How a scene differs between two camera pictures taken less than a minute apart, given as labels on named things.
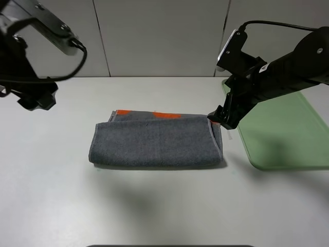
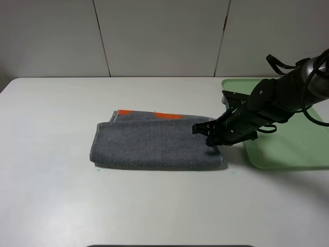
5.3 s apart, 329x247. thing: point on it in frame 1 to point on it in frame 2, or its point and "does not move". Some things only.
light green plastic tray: (287, 132) does not move
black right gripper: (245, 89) to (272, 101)
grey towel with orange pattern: (136, 137) does not move
